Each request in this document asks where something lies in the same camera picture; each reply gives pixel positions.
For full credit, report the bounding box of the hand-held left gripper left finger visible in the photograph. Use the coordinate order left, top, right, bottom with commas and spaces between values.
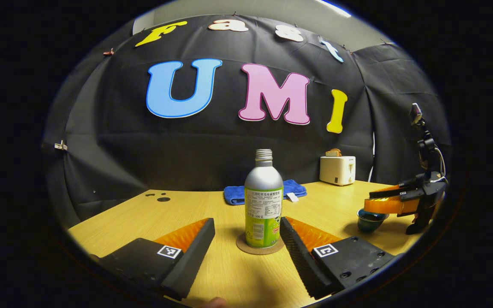
89, 217, 216, 301

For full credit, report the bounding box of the folded blue towel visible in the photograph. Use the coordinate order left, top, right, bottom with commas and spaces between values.
223, 179, 308, 206

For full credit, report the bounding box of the white toaster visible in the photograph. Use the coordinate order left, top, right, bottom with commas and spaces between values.
319, 155, 356, 187

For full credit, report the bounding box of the round brown coaster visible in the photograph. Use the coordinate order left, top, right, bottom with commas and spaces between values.
235, 231, 285, 256

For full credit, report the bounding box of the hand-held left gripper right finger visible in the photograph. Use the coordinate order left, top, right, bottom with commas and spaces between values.
279, 216, 398, 300

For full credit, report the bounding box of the black backdrop cloth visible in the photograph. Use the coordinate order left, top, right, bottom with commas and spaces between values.
41, 13, 450, 227

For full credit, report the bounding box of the teal teacup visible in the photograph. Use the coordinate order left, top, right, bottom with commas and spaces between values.
356, 208, 389, 234

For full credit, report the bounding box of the silver water bottle green label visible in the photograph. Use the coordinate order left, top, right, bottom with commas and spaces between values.
244, 149, 285, 249

